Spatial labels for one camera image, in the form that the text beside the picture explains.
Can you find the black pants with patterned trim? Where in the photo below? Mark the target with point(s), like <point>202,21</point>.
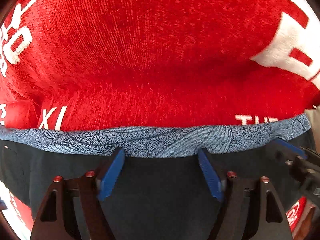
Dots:
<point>161,192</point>

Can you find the red bedspread with white characters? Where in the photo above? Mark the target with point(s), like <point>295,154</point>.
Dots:
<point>86,65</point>

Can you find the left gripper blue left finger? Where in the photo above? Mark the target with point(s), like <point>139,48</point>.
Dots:
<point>56,217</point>

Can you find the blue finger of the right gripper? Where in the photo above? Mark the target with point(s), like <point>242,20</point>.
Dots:
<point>294,149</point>

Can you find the beige pillow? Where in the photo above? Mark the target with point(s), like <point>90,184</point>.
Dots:
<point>314,118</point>

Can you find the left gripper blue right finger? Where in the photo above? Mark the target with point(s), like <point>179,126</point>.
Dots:
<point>250,208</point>

